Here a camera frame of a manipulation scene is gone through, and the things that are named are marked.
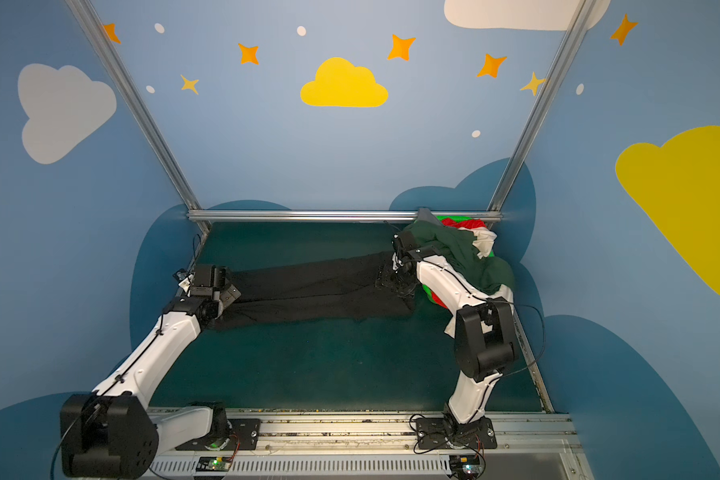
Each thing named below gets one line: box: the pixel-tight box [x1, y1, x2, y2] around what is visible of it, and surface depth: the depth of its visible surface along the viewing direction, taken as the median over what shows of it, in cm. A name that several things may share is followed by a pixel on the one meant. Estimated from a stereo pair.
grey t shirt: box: [417, 207, 442, 226], surface depth 115 cm
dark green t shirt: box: [405, 220, 515, 295], surface depth 105 cm
